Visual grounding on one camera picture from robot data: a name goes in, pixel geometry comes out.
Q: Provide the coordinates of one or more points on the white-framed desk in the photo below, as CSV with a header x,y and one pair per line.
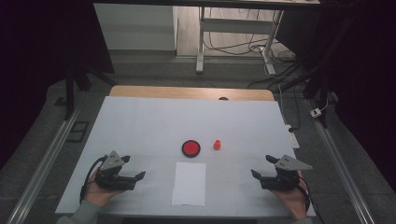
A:
x,y
236,25

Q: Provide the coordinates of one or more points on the person's left hand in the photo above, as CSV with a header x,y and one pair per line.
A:
x,y
97,196

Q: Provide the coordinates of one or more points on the metal floor rail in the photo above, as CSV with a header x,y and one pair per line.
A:
x,y
40,168
342,174

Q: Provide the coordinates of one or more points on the round red ink pad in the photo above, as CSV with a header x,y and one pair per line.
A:
x,y
191,148

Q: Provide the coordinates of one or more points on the white paper sheet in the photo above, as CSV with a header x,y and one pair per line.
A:
x,y
189,185

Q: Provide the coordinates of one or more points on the large white table cover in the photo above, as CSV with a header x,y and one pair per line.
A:
x,y
149,124

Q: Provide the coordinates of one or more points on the dark table grommet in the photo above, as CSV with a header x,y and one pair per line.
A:
x,y
223,98

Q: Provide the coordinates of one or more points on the black floor frame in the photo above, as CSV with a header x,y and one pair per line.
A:
x,y
77,132

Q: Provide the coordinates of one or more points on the white power strip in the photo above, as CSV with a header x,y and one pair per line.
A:
x,y
293,140

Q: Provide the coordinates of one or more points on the small white adapter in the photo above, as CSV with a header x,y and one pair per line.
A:
x,y
315,113

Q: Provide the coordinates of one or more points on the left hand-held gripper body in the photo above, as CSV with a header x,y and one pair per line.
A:
x,y
115,183

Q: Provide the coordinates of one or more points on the person's right hand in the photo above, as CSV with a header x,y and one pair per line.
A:
x,y
292,202

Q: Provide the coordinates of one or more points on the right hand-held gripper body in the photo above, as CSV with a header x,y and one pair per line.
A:
x,y
280,182

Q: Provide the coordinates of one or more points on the black stand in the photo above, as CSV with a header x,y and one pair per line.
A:
x,y
69,93
323,93

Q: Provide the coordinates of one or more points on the white cabinet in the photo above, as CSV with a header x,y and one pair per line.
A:
x,y
134,28

